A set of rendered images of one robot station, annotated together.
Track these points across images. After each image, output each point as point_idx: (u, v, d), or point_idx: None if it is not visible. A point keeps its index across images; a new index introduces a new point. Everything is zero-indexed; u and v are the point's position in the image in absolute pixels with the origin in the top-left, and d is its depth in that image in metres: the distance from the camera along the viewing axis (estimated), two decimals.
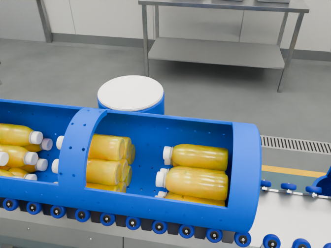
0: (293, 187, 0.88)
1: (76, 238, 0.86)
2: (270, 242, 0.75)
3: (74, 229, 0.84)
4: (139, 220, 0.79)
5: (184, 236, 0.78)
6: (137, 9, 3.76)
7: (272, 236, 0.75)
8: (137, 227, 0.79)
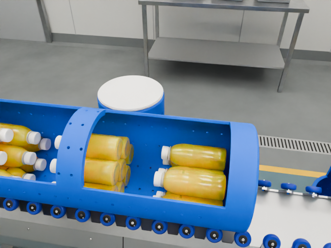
0: (293, 187, 0.88)
1: (76, 238, 0.86)
2: (270, 242, 0.75)
3: (74, 229, 0.84)
4: (138, 218, 0.79)
5: (185, 236, 0.78)
6: (137, 9, 3.76)
7: (272, 236, 0.75)
8: (138, 226, 0.79)
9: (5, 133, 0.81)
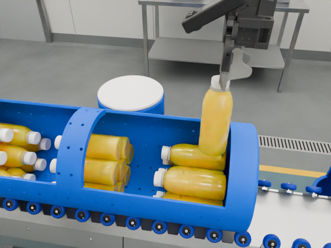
0: (293, 187, 0.88)
1: (76, 238, 0.86)
2: (270, 242, 0.75)
3: (74, 229, 0.84)
4: (138, 218, 0.79)
5: (185, 236, 0.78)
6: (137, 9, 3.76)
7: (272, 236, 0.75)
8: (138, 226, 0.79)
9: (5, 133, 0.81)
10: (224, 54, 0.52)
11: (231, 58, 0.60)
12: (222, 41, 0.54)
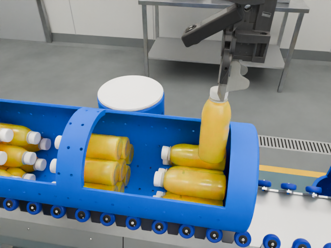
0: (293, 187, 0.88)
1: (76, 238, 0.86)
2: (270, 242, 0.75)
3: (74, 229, 0.84)
4: (138, 218, 0.79)
5: (185, 236, 0.78)
6: (137, 9, 3.76)
7: (272, 236, 0.75)
8: (138, 226, 0.79)
9: (5, 133, 0.81)
10: (222, 68, 0.53)
11: (229, 70, 0.62)
12: (220, 54, 0.55)
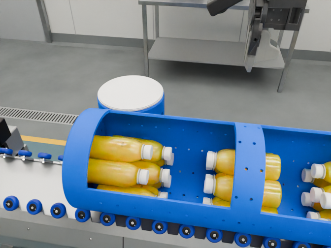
0: None
1: (76, 238, 0.86)
2: (274, 243, 0.75)
3: (74, 229, 0.84)
4: (137, 217, 0.79)
5: (186, 236, 0.78)
6: (137, 9, 3.76)
7: None
8: (139, 225, 0.79)
9: (150, 150, 0.76)
10: (251, 39, 0.50)
11: None
12: (249, 23, 0.51)
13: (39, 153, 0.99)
